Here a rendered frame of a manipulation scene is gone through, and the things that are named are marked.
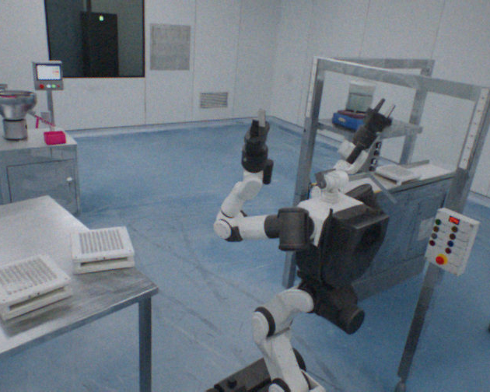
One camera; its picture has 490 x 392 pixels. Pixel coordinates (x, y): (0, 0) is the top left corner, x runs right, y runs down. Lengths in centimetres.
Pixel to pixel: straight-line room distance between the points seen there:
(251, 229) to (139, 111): 580
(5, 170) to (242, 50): 507
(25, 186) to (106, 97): 326
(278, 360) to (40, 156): 268
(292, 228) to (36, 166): 288
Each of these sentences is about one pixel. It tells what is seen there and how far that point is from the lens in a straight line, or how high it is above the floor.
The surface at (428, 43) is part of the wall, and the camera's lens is 642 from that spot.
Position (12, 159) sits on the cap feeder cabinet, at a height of 67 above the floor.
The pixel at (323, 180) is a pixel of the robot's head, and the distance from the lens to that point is 163.
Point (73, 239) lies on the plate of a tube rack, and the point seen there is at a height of 96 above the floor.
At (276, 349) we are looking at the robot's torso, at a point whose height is 47.
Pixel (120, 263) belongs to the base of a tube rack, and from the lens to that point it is 192.
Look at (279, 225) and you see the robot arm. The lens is 154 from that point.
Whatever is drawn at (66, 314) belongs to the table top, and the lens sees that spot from 172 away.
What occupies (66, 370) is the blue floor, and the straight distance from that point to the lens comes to 281.
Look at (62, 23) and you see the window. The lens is 679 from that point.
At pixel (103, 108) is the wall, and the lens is 707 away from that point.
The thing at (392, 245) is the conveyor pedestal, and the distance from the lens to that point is 343.
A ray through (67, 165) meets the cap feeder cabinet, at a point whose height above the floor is 57.
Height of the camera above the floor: 192
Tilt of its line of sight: 23 degrees down
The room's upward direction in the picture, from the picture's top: 5 degrees clockwise
